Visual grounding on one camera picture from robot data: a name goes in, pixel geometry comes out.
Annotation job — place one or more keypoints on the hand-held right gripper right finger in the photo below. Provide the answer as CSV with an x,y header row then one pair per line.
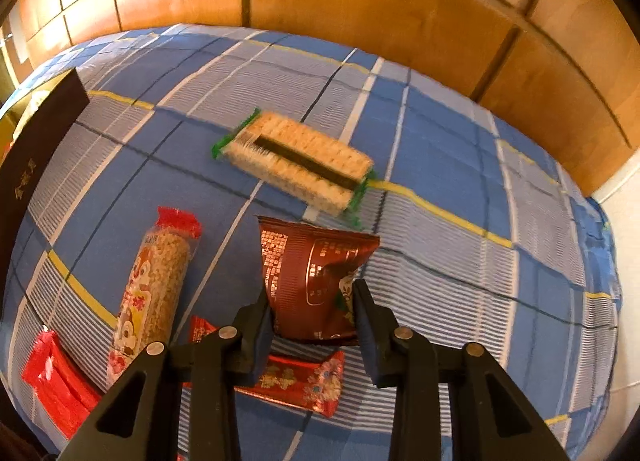
x,y
367,346

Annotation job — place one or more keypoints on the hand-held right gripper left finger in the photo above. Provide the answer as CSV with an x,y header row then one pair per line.
x,y
262,341

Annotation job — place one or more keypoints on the dark brown snack packet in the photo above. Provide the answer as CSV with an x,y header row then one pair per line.
x,y
310,276

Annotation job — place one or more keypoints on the puffed rice roll red ends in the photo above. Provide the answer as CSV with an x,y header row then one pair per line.
x,y
155,281

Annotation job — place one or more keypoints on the green-ended cracker packet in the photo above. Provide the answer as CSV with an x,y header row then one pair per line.
x,y
295,156

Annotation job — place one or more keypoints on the large red snack packet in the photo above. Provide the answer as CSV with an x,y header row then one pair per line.
x,y
55,381

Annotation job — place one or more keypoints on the dark brown gift box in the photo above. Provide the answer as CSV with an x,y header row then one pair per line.
x,y
35,166

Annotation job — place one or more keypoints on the red patterned snack bar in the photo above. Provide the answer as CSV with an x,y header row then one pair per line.
x,y
300,381

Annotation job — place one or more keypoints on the wooden wardrobe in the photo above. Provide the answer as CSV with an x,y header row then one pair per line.
x,y
350,6

